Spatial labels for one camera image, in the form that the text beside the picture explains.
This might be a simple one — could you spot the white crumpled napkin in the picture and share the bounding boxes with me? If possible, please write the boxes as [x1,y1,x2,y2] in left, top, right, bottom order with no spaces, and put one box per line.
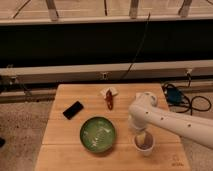
[100,87,118,98]

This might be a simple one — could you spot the green ceramic bowl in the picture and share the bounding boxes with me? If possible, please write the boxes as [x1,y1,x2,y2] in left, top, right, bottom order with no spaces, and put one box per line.
[80,117,116,153]

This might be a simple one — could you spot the blue power box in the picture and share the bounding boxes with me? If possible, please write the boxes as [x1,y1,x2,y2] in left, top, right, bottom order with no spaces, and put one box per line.
[167,88,182,104]

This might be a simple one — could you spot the wall power outlet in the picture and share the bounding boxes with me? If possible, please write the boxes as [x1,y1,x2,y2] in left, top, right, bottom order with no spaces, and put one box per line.
[100,72,109,80]

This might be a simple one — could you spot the black hanging cable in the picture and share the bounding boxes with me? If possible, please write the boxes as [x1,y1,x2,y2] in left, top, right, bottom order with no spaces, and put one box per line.
[119,12,152,81]

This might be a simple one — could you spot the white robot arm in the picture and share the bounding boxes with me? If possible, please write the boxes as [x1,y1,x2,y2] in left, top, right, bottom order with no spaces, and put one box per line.
[129,92,213,149]

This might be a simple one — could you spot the black floor cables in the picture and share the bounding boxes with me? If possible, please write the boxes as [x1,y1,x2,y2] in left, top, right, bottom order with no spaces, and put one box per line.
[161,82,213,116]

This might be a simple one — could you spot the black smartphone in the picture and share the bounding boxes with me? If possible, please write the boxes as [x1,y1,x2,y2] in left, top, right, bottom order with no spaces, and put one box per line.
[63,101,83,120]

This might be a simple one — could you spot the white paper cup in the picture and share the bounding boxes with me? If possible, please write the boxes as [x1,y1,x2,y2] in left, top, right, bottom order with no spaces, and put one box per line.
[133,131,155,157]

